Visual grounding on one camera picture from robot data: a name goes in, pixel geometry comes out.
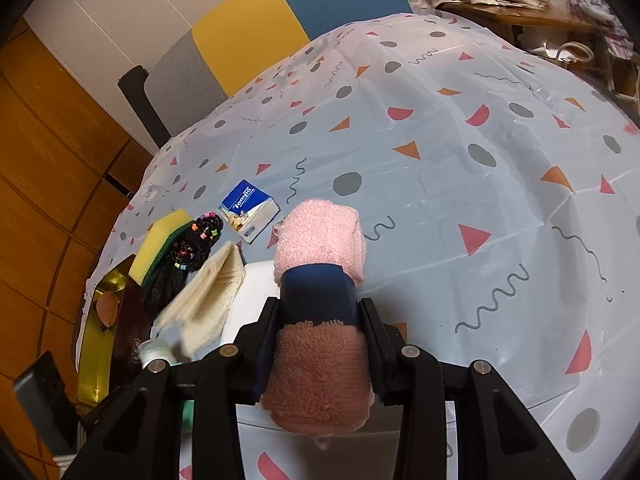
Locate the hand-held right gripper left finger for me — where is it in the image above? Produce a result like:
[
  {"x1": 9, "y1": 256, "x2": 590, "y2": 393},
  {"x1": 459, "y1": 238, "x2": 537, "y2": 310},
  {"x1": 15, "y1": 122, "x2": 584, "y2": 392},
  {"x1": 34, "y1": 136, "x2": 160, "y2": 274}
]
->
[{"x1": 62, "y1": 297, "x2": 281, "y2": 480}]

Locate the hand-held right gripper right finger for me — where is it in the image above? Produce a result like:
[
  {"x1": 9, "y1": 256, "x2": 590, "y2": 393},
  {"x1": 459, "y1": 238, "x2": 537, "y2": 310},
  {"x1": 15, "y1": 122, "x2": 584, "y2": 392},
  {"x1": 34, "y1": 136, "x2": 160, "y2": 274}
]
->
[{"x1": 358, "y1": 298, "x2": 582, "y2": 480}]

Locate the cream cloth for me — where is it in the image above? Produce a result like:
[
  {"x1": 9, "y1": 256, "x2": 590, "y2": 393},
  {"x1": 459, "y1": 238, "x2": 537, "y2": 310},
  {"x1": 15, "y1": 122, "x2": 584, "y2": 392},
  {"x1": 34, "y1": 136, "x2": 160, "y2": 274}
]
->
[{"x1": 155, "y1": 240, "x2": 247, "y2": 357}]

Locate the pink towel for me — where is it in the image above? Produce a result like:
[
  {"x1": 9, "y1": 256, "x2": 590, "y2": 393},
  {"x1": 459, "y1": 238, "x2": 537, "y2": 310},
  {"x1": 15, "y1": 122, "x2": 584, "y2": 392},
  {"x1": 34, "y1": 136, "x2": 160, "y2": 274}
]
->
[{"x1": 262, "y1": 199, "x2": 376, "y2": 434}]

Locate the gold box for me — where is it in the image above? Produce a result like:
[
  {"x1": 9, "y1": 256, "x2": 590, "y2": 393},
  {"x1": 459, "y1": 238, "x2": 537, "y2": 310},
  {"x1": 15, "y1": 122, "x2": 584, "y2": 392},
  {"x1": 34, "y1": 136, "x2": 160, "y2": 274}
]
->
[{"x1": 76, "y1": 266, "x2": 137, "y2": 407}]

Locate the yellow green sponge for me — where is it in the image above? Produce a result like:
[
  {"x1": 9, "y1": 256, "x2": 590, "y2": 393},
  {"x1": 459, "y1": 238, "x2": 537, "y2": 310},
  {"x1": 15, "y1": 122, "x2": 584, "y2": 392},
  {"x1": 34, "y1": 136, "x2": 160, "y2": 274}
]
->
[{"x1": 128, "y1": 210, "x2": 194, "y2": 286}]

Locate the blue white tissue packet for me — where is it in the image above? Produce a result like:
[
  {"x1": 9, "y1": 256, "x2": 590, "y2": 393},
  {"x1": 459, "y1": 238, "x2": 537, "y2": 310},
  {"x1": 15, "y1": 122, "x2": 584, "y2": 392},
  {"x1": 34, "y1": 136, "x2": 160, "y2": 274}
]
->
[{"x1": 217, "y1": 179, "x2": 282, "y2": 245}]

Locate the mint green white small item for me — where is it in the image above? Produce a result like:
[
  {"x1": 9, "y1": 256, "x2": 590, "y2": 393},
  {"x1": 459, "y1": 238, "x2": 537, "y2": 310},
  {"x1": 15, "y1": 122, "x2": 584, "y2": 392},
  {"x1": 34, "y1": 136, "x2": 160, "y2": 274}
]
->
[{"x1": 139, "y1": 337, "x2": 195, "y2": 434}]

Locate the dark brown box lid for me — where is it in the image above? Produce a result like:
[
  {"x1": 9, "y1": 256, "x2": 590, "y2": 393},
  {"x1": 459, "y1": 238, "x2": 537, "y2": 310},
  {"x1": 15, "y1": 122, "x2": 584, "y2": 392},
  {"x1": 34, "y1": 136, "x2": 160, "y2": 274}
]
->
[{"x1": 110, "y1": 280, "x2": 162, "y2": 392}]

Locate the white tablecloth with coloured shapes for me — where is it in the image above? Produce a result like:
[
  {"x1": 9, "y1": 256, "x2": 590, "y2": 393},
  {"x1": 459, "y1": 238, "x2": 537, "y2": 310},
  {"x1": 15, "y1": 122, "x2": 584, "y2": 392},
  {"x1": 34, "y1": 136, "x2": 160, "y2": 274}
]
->
[{"x1": 75, "y1": 12, "x2": 640, "y2": 480}]

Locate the black flat device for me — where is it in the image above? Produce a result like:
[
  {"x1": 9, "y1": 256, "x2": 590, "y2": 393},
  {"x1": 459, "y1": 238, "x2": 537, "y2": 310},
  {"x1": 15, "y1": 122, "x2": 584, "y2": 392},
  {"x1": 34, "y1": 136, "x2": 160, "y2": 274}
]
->
[{"x1": 12, "y1": 351, "x2": 79, "y2": 456}]

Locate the grey yellow blue upholstered chair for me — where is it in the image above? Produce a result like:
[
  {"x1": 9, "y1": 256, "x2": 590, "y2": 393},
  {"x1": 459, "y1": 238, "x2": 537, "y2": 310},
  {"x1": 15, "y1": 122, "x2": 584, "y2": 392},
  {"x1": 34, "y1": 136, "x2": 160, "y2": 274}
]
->
[{"x1": 117, "y1": 0, "x2": 414, "y2": 146}]

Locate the floral printed cloth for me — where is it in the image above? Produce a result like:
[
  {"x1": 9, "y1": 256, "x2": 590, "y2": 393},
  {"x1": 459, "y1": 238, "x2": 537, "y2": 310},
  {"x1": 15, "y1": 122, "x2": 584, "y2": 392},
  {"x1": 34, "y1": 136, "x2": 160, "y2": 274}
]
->
[{"x1": 567, "y1": 0, "x2": 637, "y2": 59}]

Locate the white cable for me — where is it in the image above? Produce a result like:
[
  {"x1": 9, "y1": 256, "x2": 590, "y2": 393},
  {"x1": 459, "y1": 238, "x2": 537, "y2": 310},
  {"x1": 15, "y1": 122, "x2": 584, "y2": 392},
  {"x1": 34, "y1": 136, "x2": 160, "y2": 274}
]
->
[{"x1": 530, "y1": 40, "x2": 594, "y2": 67}]

